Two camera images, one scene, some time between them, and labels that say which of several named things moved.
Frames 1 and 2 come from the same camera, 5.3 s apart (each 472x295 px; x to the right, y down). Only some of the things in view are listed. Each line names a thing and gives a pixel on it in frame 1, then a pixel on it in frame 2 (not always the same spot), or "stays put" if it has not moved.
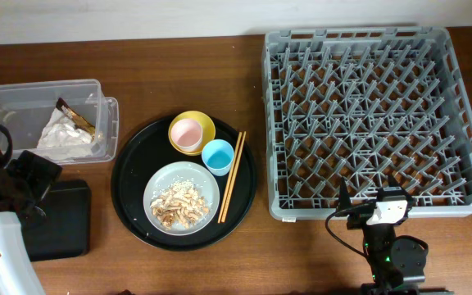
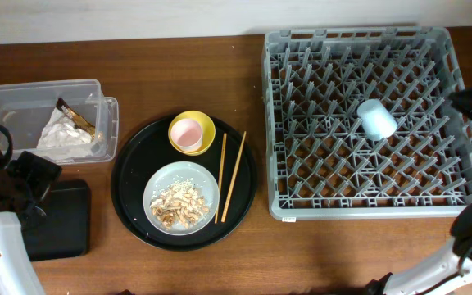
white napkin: [61, 136] stays put
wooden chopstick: [229, 177] → [220, 176]
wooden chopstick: [233, 177] stays put
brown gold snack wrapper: [79, 122] stays put
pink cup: [187, 134] stays put
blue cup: [218, 156] → [378, 123]
